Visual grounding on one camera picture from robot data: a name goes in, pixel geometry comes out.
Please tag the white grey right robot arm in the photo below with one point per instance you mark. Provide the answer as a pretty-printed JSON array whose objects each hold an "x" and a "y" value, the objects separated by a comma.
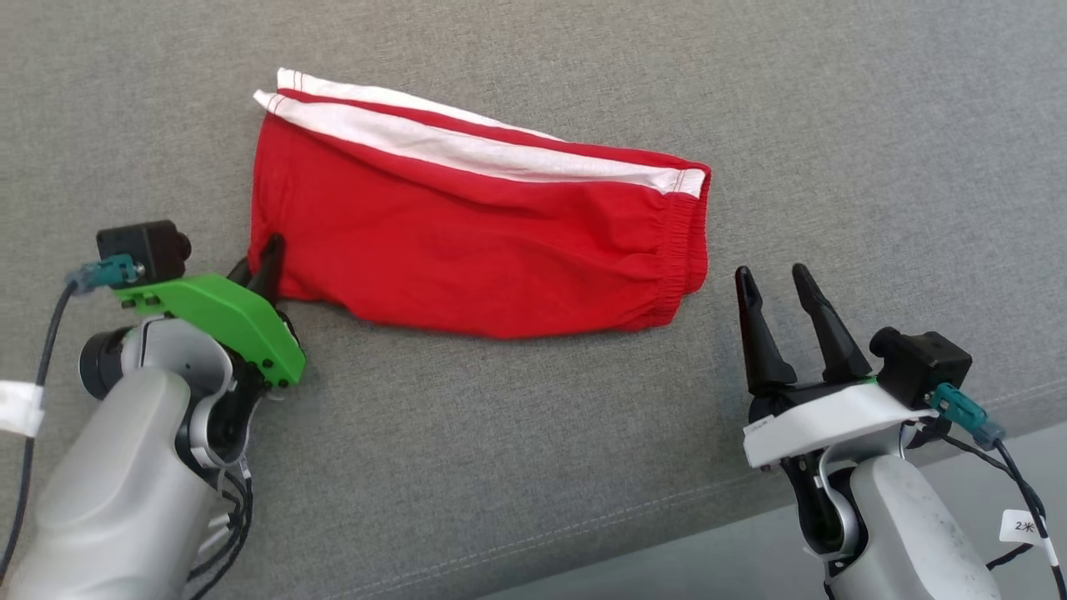
[{"x": 900, "y": 533}]

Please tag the red shorts with white stripe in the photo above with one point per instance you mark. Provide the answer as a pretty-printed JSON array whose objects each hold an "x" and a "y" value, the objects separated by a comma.
[{"x": 467, "y": 242}]

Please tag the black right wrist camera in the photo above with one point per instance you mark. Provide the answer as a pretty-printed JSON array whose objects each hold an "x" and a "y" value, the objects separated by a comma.
[{"x": 925, "y": 362}]

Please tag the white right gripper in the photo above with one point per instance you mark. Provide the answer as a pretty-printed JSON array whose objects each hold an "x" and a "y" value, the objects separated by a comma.
[{"x": 825, "y": 421}]

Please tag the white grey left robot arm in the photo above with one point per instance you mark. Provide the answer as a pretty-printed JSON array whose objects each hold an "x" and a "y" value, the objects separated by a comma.
[{"x": 125, "y": 483}]

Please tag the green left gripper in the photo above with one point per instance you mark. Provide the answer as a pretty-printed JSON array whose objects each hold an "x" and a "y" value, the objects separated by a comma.
[{"x": 225, "y": 317}]

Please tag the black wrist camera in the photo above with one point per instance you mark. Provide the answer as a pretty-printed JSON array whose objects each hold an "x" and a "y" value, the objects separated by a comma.
[
  {"x": 925, "y": 362},
  {"x": 142, "y": 248}
]

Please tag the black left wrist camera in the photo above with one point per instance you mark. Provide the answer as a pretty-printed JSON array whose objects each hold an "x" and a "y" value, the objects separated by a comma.
[{"x": 142, "y": 248}]

